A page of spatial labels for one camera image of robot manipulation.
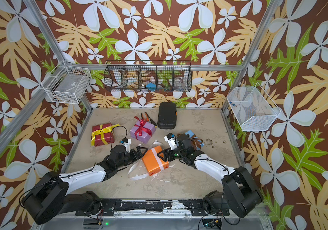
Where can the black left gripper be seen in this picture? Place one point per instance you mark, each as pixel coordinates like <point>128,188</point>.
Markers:
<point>140,154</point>

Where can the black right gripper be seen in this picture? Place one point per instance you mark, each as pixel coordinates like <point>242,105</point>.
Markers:
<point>167,152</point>

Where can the orange gift box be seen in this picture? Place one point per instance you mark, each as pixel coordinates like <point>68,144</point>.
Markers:
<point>152,162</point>

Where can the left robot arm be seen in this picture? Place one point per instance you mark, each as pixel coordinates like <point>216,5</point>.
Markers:
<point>54,193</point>

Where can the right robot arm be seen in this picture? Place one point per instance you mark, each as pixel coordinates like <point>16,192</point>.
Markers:
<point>240,192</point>

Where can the purple gift box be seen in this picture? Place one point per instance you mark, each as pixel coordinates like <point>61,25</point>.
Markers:
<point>145,137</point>

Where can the red satin ribbon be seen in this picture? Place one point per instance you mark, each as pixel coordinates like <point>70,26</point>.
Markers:
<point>142,126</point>

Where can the light blue gift box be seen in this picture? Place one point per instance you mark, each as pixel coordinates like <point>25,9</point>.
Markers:
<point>190,134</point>

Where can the brown ribbon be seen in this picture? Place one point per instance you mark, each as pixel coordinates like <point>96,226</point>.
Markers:
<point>197,143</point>

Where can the dark red gift box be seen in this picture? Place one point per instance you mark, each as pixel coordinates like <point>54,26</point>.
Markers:
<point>103,135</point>

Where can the yellow satin ribbon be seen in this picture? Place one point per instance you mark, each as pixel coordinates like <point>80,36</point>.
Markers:
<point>102,132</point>

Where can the black hard case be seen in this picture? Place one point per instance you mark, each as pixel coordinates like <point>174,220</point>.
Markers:
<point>167,116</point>

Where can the blue object in basket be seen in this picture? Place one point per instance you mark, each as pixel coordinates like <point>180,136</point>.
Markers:
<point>151,87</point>

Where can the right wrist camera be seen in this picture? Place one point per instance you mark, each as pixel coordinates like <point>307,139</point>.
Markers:
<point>171,140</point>

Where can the orange handled pliers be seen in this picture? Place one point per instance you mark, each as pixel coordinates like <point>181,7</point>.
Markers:
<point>147,118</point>

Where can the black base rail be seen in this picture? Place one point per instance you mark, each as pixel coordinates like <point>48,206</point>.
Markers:
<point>193,207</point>

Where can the black wire basket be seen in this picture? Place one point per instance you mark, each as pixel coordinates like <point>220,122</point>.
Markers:
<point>168,76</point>

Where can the white wire basket right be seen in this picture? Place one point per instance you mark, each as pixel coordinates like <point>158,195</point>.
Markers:
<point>253,108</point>

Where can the white wire basket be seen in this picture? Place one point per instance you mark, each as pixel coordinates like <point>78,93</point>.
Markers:
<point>67,83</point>
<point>253,108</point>

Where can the white wire basket left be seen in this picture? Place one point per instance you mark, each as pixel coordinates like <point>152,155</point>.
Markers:
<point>67,83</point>

